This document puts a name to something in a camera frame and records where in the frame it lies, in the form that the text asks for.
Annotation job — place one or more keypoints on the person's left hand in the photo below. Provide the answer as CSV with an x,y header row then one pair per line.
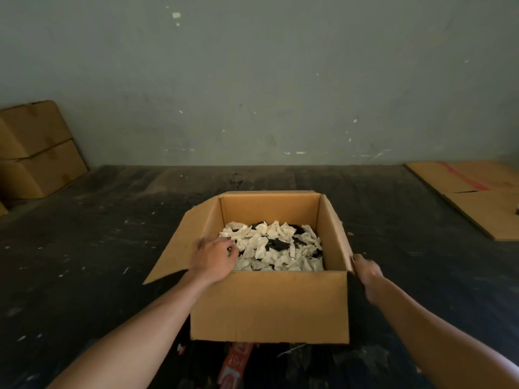
x,y
211,259

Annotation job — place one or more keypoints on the person's right hand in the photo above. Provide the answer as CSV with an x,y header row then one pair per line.
x,y
371,277

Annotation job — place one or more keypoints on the person's left fingers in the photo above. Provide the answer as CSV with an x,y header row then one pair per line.
x,y
232,251

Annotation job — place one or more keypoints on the person's right fingers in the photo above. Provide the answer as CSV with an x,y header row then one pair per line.
x,y
357,261

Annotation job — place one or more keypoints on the brown cardboard box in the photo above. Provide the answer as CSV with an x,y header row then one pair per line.
x,y
40,172
30,129
267,303

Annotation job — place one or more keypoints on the person's left forearm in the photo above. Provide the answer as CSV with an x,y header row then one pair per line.
x,y
138,340

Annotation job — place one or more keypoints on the person's right forearm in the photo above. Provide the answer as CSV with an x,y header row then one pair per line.
x,y
438,340

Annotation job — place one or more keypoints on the black item under packets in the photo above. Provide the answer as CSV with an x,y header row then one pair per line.
x,y
279,243

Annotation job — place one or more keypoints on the orange printed wrapper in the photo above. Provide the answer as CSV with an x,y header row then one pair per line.
x,y
234,362

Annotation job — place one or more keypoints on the flat cardboard sheet red tape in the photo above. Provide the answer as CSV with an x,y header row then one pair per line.
x,y
482,194

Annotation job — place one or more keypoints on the closed brown cardboard box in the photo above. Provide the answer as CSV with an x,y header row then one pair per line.
x,y
40,172
30,129

